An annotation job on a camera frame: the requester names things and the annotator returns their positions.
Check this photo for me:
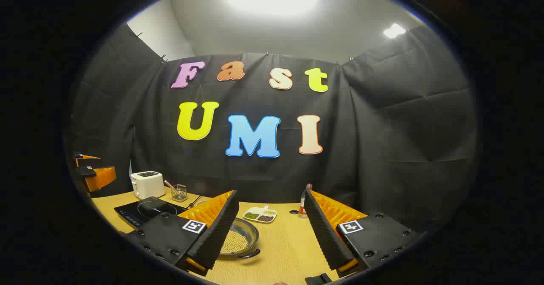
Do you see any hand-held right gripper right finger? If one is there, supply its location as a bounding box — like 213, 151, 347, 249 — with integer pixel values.
304, 187, 425, 279

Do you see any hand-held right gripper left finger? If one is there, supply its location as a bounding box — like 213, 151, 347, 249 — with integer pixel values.
123, 189, 240, 277

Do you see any stainless steel pot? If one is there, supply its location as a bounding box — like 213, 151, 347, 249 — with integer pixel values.
193, 199, 261, 259

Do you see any black induction cooktop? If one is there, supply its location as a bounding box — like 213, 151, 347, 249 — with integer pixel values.
113, 196, 189, 229

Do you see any large soybean heap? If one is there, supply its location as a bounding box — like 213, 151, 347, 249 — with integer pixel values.
220, 230, 249, 253

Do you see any clear water bottle red label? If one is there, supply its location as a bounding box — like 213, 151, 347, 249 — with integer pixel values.
299, 183, 313, 216

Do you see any white divided dish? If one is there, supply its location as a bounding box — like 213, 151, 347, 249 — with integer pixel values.
243, 206, 278, 223

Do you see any white toaster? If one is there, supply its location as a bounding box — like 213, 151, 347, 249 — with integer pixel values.
130, 171, 165, 199

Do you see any black backdrop cloth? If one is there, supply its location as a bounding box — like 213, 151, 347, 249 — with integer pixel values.
64, 24, 481, 230

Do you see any small ceiling light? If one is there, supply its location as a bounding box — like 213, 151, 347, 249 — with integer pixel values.
382, 23, 406, 39

